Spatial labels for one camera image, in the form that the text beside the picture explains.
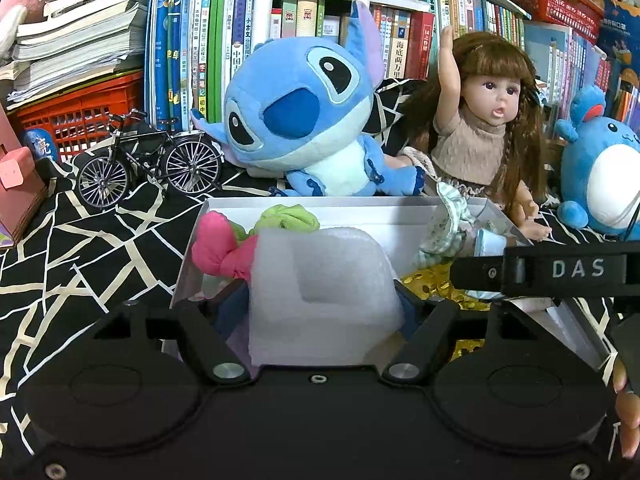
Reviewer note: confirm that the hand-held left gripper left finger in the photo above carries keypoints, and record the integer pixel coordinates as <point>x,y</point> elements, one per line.
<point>232,310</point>

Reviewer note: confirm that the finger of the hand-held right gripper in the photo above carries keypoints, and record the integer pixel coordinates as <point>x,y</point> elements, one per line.
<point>475,272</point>

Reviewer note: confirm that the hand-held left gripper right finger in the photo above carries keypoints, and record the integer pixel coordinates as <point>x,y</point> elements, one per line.
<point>410,312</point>

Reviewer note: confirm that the gold sequin pillow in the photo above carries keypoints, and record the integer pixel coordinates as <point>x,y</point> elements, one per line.
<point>435,285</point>

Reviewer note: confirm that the green striped cloth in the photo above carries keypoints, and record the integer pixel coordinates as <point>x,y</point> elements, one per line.
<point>445,225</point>

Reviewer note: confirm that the mauve cloth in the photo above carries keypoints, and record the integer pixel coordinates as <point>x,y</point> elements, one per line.
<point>530,305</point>

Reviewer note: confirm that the pink and green plush toy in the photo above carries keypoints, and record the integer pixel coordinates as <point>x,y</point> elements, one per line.
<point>215,250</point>

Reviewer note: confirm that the white foam sheet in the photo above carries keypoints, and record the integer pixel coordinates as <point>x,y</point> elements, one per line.
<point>325,320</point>

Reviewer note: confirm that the white cardboard box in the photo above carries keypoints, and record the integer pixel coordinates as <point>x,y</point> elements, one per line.
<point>360,212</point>

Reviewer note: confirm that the person's right hand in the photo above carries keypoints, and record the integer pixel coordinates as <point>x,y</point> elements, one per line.
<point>630,420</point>

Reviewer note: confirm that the round blue mouse plush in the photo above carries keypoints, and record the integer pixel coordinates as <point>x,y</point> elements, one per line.
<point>610,175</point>

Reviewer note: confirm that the long-haired baby doll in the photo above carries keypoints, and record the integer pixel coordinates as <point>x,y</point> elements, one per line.
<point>470,145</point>

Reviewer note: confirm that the black white patterned blanket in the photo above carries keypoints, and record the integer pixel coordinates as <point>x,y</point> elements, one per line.
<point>100,240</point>

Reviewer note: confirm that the black model bicycle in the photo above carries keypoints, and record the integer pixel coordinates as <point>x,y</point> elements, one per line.
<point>145,145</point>

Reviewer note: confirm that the row of blue boxed books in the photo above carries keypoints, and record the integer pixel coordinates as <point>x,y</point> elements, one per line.
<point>565,60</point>

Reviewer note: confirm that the blue alien plush toy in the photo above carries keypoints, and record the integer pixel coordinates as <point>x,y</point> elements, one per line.
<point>300,110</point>

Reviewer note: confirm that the blue cardboard box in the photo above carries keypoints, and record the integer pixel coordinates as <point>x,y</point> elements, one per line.
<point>620,25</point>

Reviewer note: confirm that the pink model house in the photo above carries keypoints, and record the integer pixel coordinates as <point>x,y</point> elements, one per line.
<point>20,180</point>

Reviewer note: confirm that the red plastic crate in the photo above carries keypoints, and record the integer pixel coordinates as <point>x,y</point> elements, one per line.
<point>75,115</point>

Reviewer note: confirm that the blue round tag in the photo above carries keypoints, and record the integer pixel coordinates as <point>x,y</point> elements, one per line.
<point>37,145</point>

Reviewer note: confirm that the red mesh basket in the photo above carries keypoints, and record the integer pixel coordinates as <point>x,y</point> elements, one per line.
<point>555,5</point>

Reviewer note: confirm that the row of colourful upright books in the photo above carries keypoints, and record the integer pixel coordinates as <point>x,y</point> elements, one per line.
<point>220,35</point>

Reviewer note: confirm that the stack of lying books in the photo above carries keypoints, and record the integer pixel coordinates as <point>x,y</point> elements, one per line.
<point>75,25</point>

